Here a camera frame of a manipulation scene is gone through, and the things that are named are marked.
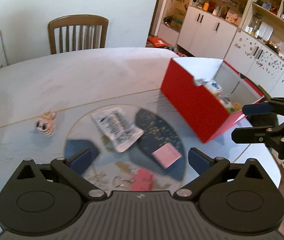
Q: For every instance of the orange red floor mat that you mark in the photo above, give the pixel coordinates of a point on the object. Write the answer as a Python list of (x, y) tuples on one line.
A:
[(156, 42)]

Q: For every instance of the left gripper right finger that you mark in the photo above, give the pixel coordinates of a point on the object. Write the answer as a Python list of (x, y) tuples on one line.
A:
[(221, 180)]

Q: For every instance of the pink binder clip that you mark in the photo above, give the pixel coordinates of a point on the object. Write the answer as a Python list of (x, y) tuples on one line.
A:
[(142, 180)]

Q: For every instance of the red cardboard box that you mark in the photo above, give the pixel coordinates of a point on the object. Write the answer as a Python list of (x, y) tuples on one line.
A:
[(183, 87)]

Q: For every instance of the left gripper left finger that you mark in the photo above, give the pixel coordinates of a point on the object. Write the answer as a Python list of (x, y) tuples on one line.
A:
[(64, 179)]

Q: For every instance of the white text sachet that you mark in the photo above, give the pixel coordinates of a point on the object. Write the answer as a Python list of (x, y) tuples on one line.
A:
[(115, 125)]

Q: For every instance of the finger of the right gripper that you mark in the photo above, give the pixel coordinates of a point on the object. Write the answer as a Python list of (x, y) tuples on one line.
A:
[(258, 108), (251, 135)]

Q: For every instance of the white wall cabinets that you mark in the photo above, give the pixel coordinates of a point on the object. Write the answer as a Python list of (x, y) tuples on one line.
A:
[(247, 34)]

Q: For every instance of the pink sticky note pad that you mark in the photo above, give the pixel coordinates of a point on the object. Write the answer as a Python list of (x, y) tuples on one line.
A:
[(166, 155)]

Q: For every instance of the yellow plush toy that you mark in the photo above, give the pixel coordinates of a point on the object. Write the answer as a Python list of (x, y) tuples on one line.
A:
[(237, 106)]

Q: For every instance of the small cartoon figurine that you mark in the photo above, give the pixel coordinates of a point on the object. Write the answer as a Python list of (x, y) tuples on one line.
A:
[(45, 123)]

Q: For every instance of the brown wooden chair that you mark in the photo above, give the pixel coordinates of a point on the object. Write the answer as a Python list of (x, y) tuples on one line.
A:
[(77, 32)]

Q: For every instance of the white green printed pouch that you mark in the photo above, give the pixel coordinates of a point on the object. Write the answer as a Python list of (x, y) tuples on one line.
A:
[(226, 103)]

